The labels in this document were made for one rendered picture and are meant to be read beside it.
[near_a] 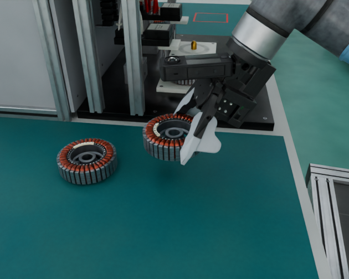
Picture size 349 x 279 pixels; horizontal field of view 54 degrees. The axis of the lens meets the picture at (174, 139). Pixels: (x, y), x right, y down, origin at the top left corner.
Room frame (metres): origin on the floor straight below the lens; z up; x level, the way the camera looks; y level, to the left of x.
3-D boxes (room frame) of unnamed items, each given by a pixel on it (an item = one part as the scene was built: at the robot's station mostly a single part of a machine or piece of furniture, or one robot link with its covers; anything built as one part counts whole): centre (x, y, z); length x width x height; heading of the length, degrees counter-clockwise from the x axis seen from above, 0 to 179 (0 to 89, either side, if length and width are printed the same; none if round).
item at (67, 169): (0.53, 0.17, 0.77); 0.11 x 0.11 x 0.04
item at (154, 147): (0.51, 0.00, 0.84); 0.11 x 0.11 x 0.04
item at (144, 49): (1.14, 0.08, 0.80); 0.08 x 0.05 x 0.06; 173
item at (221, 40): (1.01, -0.04, 0.76); 0.64 x 0.47 x 0.02; 173
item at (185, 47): (1.13, -0.07, 0.78); 0.15 x 0.15 x 0.01; 83
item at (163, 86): (0.89, -0.04, 0.78); 0.15 x 0.15 x 0.01; 83
